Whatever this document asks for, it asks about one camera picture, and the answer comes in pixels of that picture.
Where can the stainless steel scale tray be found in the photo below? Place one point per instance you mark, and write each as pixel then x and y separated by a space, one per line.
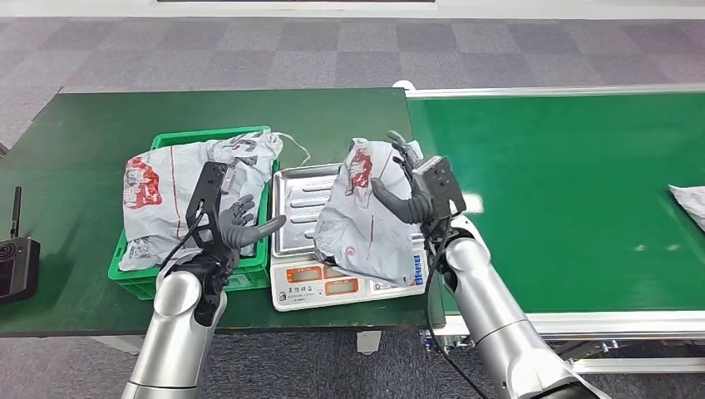
pixel 297 209

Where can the black handheld device with antenna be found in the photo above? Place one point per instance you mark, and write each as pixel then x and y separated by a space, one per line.
pixel 22 267

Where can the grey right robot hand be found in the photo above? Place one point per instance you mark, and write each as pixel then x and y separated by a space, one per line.
pixel 410 209

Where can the green work table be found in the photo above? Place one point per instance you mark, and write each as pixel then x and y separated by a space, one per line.
pixel 82 143

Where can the black right wrist camera bracket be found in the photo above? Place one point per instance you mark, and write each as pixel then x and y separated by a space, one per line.
pixel 440 184

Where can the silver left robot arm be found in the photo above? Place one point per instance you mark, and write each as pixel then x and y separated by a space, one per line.
pixel 176 336

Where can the black left wrist camera bracket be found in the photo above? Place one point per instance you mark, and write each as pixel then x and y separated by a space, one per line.
pixel 209 184

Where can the green conveyor belt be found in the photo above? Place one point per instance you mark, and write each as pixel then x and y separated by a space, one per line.
pixel 578 165

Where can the aluminium conveyor frame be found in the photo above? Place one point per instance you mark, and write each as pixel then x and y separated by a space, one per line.
pixel 633 323

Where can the green plastic crate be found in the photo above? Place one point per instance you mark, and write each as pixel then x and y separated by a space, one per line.
pixel 129 278

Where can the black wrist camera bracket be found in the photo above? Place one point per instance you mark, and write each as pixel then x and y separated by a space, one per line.
pixel 440 184
pixel 209 184

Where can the grey courier package red print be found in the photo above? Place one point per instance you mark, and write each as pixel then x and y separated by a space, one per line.
pixel 691 204
pixel 358 231

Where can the large crumpled grey courier package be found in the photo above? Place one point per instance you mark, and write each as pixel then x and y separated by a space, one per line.
pixel 165 209

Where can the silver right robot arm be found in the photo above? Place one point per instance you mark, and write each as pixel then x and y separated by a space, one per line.
pixel 495 319

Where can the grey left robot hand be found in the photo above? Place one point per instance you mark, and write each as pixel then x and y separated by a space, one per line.
pixel 237 234

